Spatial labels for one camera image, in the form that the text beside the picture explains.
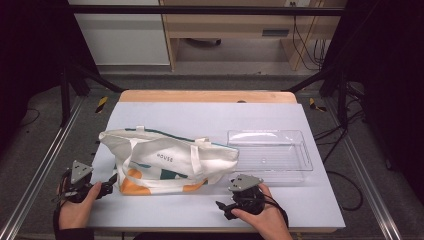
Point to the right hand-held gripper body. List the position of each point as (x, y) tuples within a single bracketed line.
[(245, 186)]

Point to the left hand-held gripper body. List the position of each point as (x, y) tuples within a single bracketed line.
[(81, 171)]

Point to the wooden desk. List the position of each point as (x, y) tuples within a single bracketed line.
[(233, 23)]

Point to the clear plastic container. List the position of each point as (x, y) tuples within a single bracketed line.
[(270, 156)]

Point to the aluminium rail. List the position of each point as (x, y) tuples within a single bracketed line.
[(366, 173), (40, 166)]

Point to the person's left hand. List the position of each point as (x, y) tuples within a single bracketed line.
[(75, 213)]

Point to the person's right hand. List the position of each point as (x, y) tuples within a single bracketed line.
[(266, 220)]

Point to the white cabinet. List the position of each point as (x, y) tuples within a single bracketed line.
[(123, 36)]

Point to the black horizontal frame bar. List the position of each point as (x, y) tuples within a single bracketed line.
[(200, 10)]

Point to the black metal stand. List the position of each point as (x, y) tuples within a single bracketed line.
[(65, 96), (341, 96)]

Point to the yellow black tape strip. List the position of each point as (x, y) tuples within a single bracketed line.
[(101, 104), (315, 105)]

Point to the white canvas tote bag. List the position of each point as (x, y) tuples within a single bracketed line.
[(166, 160)]

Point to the white board sheet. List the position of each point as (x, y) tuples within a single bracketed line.
[(200, 116)]

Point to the person's dark lap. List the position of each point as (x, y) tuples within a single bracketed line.
[(200, 236)]

